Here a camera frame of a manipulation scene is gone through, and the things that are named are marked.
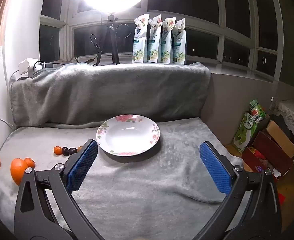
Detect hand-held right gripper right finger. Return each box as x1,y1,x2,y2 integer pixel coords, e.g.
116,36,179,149
192,141,281,240

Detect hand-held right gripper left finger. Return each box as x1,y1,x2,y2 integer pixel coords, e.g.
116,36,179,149
14,139,105,240

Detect white floral plate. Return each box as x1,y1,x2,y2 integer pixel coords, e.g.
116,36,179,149
96,114,160,156

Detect large smooth orange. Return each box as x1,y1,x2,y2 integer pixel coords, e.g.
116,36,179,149
10,157,29,186

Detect large green printed carton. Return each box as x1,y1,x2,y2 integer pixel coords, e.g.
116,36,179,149
233,111,259,154

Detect dark red box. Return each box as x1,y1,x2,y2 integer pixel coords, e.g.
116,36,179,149
242,130,294,178

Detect brown cardboard box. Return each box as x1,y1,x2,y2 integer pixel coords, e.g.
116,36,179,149
265,120,294,159

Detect small green printed box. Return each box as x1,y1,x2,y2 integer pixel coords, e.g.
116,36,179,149
249,99,266,124

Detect grey fleece blanket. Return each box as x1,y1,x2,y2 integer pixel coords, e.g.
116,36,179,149
0,62,244,233

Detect white lace cloth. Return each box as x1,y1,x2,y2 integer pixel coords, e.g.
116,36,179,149
275,100,294,148

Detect white power strip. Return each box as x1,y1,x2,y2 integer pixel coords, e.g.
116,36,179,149
18,59,46,77

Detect white floral refill pouch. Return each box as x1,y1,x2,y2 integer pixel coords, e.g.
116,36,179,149
147,15,162,63
160,17,175,64
172,18,187,65
132,14,150,64

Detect white cable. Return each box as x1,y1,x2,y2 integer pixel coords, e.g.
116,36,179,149
0,69,21,128

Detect curled black cable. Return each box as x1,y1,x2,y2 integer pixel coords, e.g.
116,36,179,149
89,34,103,53

